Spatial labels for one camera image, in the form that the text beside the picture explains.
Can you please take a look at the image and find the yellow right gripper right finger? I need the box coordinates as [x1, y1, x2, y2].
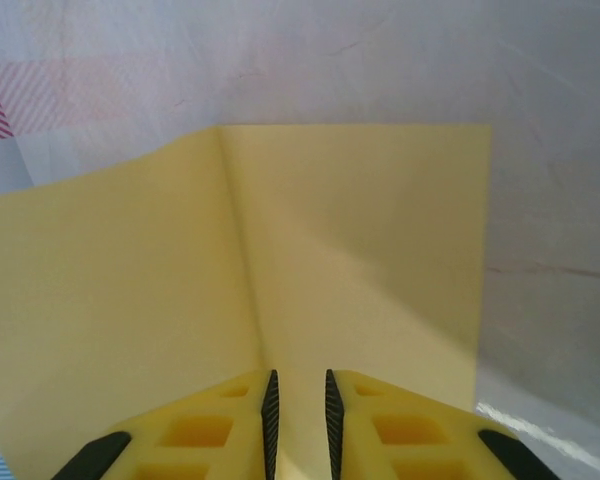
[324, 368, 561, 480]

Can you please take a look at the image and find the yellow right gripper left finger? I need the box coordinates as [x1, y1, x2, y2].
[49, 368, 280, 480]

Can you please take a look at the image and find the yellow square paper sheet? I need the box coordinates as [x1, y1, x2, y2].
[0, 123, 492, 480]

